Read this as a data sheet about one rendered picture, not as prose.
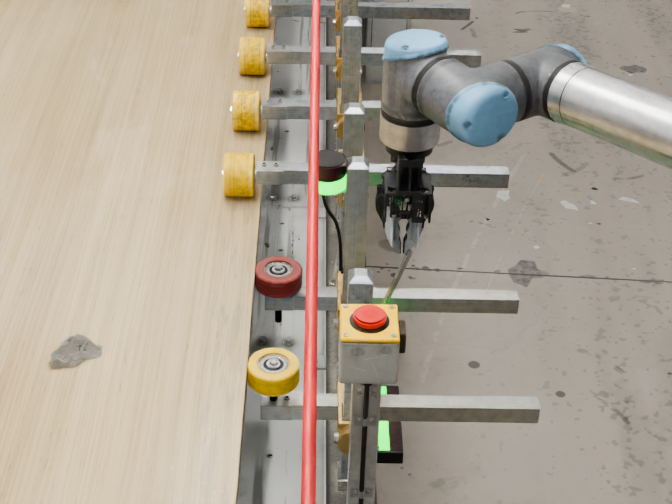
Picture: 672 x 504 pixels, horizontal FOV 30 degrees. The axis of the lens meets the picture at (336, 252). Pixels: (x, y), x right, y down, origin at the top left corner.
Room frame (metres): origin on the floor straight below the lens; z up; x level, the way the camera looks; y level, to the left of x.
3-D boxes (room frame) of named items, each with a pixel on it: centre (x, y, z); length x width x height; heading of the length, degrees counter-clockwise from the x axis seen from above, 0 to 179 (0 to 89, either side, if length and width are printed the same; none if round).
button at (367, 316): (1.19, -0.04, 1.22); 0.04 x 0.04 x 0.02
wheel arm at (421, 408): (1.49, -0.11, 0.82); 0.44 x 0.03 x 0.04; 91
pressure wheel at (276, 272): (1.73, 0.10, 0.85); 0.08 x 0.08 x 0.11
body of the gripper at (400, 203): (1.64, -0.11, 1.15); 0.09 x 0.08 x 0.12; 1
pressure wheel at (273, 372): (1.48, 0.09, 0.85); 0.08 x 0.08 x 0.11
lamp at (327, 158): (1.69, 0.02, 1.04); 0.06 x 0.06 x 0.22; 1
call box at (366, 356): (1.19, -0.04, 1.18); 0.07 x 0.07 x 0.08; 1
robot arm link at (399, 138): (1.64, -0.11, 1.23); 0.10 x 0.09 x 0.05; 91
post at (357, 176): (1.69, -0.03, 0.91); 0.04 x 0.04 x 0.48; 1
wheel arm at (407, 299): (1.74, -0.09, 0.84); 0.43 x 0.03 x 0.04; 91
